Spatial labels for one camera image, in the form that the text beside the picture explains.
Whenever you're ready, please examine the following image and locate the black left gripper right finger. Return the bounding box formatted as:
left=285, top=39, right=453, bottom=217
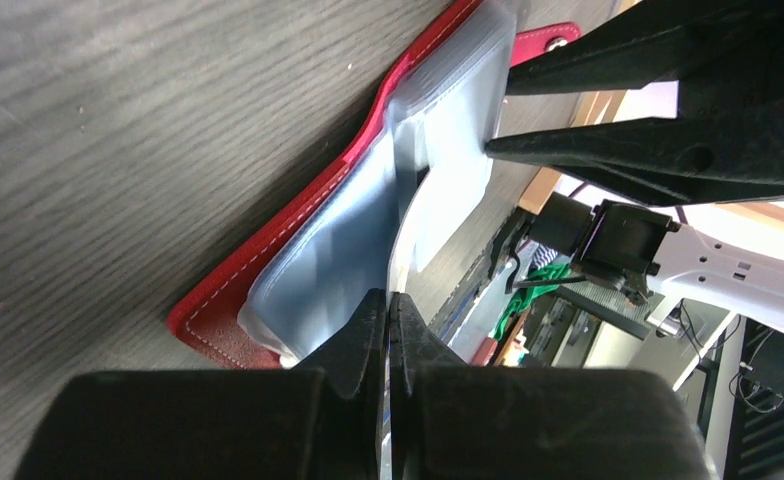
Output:
left=389, top=293, right=717, bottom=479

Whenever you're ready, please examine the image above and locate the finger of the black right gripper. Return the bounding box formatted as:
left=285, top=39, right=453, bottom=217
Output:
left=506, top=0, right=784, bottom=96
left=485, top=100, right=784, bottom=207

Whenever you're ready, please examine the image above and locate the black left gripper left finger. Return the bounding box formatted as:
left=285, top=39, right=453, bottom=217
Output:
left=16, top=289, right=387, bottom=479

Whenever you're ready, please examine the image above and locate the red card holder wallet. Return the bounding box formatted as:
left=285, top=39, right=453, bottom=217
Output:
left=167, top=1, right=581, bottom=369

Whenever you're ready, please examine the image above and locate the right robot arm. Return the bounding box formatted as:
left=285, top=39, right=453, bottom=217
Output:
left=396, top=1, right=784, bottom=318

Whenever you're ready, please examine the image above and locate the wooden frame rack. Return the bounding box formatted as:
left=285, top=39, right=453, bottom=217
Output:
left=517, top=0, right=784, bottom=234

